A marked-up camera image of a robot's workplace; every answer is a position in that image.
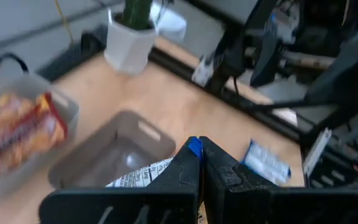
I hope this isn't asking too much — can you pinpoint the white plastic bin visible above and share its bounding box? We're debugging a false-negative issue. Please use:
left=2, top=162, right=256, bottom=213
left=0, top=73, right=80, bottom=200

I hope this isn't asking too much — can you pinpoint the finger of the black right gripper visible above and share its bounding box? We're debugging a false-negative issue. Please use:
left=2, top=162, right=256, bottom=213
left=249, top=60, right=269, bottom=88

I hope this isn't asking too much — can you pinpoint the green cactus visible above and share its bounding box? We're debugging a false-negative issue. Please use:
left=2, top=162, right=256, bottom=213
left=121, top=0, right=154, bottom=31

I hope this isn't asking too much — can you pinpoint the white hexagonal plant pot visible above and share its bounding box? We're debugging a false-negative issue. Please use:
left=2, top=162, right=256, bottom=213
left=103, top=9, right=158, bottom=76

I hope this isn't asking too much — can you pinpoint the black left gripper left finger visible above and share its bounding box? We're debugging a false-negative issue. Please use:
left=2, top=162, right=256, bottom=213
left=147, top=136, right=203, bottom=191

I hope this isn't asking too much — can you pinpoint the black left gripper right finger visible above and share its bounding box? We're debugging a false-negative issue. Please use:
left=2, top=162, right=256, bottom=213
left=199, top=136, right=278, bottom=224

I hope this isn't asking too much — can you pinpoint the black slotted mount plate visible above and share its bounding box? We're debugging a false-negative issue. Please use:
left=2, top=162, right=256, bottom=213
left=306, top=146, right=358, bottom=188

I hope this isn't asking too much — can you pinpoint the red Maruchan noodle packet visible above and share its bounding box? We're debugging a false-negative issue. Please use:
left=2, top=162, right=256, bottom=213
left=0, top=92, right=69, bottom=178

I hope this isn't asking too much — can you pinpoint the yellow hanging cable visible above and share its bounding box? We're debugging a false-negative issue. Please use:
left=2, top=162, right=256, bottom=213
left=53, top=0, right=75, bottom=44

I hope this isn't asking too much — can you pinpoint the black cable loop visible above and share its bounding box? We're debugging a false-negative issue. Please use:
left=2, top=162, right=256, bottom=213
left=0, top=26, right=30, bottom=85

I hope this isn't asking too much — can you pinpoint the white round container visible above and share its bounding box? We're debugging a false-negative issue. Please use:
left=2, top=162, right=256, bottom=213
left=150, top=1, right=188, bottom=44

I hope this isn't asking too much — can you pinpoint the grey plastic bin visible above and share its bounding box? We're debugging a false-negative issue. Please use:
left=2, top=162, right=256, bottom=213
left=47, top=110, right=177, bottom=190

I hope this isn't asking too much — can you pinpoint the blue white Maruchan noodle packet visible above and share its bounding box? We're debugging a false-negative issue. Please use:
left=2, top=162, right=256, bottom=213
left=240, top=139, right=292, bottom=187

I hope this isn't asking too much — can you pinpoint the white metal bracket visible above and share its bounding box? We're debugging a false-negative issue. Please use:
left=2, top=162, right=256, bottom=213
left=302, top=127, right=333, bottom=177

